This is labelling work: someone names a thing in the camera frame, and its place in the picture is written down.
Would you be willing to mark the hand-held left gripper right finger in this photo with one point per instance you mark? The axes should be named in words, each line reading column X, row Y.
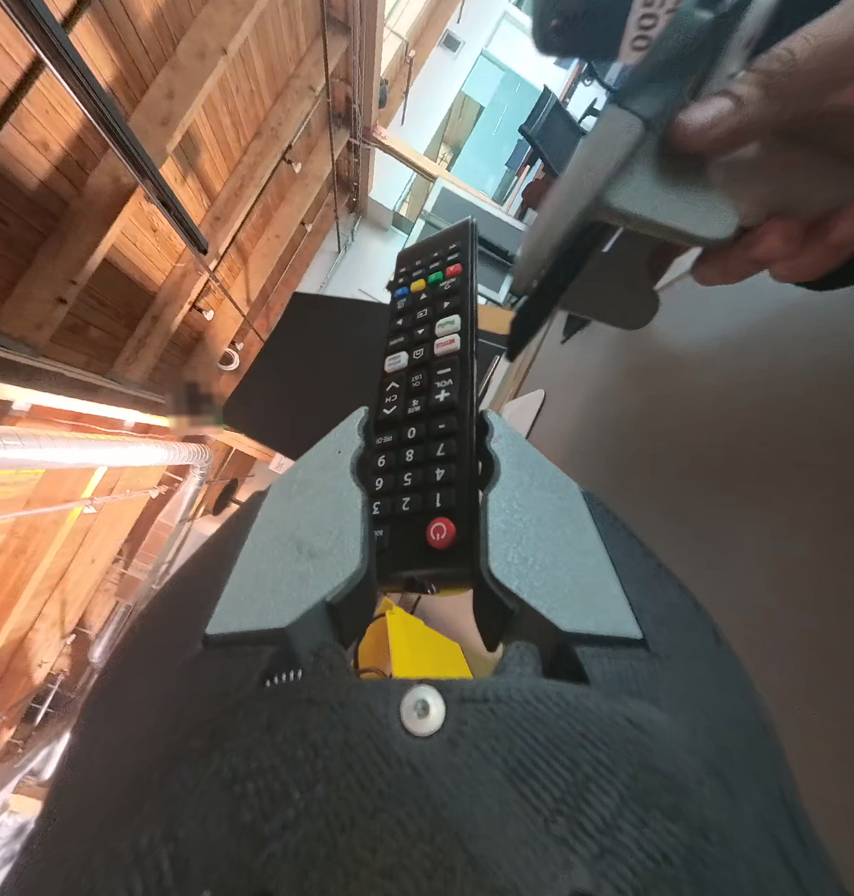
column 553, row 553

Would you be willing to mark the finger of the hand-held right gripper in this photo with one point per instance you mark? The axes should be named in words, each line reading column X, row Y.
column 574, row 196
column 616, row 287

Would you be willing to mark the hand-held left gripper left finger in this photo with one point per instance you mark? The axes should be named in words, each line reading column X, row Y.
column 294, row 546

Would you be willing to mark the yellow plastic bin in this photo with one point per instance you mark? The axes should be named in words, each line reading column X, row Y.
column 420, row 644

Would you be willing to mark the black remote control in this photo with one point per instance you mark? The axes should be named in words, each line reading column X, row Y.
column 420, row 420

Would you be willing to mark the person's right hand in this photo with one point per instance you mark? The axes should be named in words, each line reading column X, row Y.
column 819, row 105

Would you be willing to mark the grey aluminium-framed panel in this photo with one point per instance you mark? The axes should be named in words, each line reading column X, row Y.
column 469, row 210

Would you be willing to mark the ceiling strip light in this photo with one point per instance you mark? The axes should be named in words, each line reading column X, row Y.
column 62, row 402

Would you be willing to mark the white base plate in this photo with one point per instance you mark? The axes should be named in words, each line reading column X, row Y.
column 525, row 409

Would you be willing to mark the black board with wooden frame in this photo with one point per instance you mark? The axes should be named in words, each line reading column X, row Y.
column 308, row 378

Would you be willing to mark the silver ventilation duct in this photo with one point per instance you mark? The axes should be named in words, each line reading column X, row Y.
column 83, row 448

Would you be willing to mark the black ceiling track rail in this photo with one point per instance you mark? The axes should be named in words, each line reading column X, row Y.
column 118, row 136

